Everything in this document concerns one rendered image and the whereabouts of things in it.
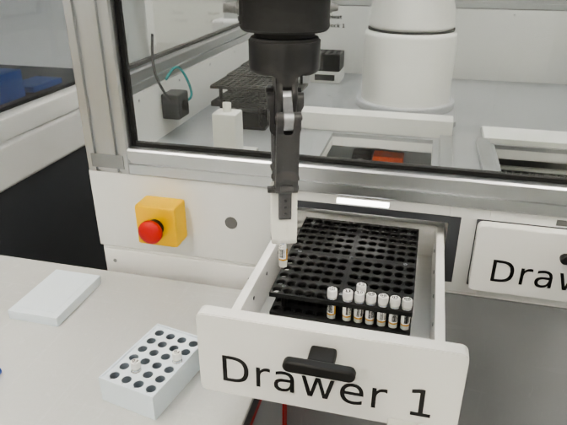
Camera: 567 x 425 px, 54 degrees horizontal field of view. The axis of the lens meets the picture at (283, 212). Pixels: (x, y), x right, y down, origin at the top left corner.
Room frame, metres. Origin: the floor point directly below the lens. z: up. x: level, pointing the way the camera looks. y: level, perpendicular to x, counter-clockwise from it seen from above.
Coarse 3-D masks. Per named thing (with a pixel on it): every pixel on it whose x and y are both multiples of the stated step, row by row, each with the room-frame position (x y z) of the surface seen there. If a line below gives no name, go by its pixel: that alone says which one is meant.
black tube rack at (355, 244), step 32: (320, 224) 0.77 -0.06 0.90; (352, 224) 0.77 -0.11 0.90; (288, 256) 0.67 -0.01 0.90; (320, 256) 0.67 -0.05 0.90; (352, 256) 0.67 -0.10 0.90; (384, 256) 0.67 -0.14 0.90; (416, 256) 0.67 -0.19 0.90; (320, 288) 0.60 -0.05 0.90; (352, 288) 0.59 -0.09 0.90; (384, 288) 0.60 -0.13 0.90; (320, 320) 0.57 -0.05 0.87; (352, 320) 0.56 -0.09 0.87
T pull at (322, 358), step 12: (312, 348) 0.46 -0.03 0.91; (324, 348) 0.46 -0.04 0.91; (288, 360) 0.44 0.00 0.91; (300, 360) 0.44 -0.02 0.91; (312, 360) 0.44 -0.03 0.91; (324, 360) 0.44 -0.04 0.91; (300, 372) 0.44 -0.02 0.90; (312, 372) 0.43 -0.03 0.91; (324, 372) 0.43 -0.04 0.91; (336, 372) 0.43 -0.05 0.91; (348, 372) 0.43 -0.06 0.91
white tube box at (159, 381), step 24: (144, 336) 0.63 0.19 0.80; (168, 336) 0.63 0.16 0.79; (192, 336) 0.63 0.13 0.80; (120, 360) 0.58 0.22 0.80; (144, 360) 0.58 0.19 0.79; (168, 360) 0.58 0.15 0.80; (192, 360) 0.59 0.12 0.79; (120, 384) 0.53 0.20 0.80; (144, 384) 0.53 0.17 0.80; (168, 384) 0.54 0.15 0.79; (144, 408) 0.51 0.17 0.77
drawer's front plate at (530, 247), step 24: (480, 240) 0.71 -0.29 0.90; (504, 240) 0.70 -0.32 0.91; (528, 240) 0.70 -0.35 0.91; (552, 240) 0.69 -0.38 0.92; (480, 264) 0.71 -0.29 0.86; (504, 264) 0.70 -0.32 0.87; (528, 264) 0.69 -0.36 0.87; (552, 264) 0.69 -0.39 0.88; (480, 288) 0.71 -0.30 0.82; (504, 288) 0.70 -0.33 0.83; (528, 288) 0.69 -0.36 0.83; (552, 288) 0.68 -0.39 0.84
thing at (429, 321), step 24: (312, 216) 0.83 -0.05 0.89; (336, 216) 0.82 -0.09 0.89; (360, 216) 0.81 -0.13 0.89; (432, 240) 0.78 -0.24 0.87; (264, 264) 0.66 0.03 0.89; (432, 264) 0.74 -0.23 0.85; (264, 288) 0.65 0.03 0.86; (432, 288) 0.66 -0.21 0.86; (264, 312) 0.63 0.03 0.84; (432, 312) 0.59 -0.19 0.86; (432, 336) 0.53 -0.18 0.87
